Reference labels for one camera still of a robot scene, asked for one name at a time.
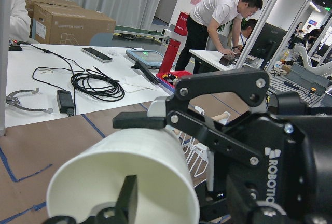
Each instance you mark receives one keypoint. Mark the silver reach grabber tool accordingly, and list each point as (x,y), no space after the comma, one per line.
(17,99)

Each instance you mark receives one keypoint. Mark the black computer monitor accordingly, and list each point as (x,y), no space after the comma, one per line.
(267,43)

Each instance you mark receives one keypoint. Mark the black smartphone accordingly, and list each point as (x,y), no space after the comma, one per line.
(97,55)

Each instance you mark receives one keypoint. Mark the standing man white shirt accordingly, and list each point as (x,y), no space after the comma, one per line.
(205,19)

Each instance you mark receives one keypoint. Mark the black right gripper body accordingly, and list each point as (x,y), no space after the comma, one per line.
(272,167)

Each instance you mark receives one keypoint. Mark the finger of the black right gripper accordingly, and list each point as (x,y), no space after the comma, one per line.
(195,101)

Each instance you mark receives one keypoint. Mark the white wire cup rack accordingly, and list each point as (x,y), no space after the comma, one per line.
(196,153)

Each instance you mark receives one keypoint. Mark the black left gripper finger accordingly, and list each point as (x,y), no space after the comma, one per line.
(128,200)

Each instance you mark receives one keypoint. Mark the white ikea cup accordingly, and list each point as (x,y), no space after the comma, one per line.
(95,177)

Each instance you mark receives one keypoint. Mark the red plastic parts bin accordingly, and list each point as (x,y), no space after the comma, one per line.
(169,79)

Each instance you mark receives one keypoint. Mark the red thermos bottle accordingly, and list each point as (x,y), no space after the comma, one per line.
(169,56)

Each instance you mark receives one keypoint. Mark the cardboard box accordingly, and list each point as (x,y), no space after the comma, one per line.
(63,22)

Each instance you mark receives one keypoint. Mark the seated person white shirt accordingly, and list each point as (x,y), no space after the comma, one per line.
(19,21)

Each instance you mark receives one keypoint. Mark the blue teach pendant tablet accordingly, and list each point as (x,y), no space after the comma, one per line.
(152,59)

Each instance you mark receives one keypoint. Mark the aluminium frame post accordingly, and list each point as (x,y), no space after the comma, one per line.
(5,29)

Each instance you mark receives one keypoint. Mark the black power adapter brick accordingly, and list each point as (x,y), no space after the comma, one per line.
(65,102)

